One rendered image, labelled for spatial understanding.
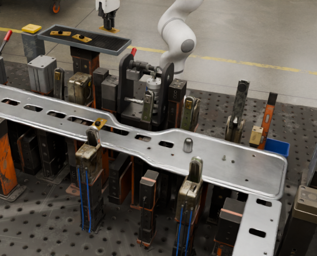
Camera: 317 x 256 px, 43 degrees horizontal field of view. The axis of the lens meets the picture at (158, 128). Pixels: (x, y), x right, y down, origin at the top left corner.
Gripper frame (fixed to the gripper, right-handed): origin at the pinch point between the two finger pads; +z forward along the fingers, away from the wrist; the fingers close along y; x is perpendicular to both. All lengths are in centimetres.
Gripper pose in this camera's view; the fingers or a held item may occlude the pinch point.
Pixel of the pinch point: (108, 23)
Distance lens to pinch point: 167.0
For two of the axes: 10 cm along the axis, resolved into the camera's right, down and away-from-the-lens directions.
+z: -0.5, 8.1, 5.8
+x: 8.5, 3.4, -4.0
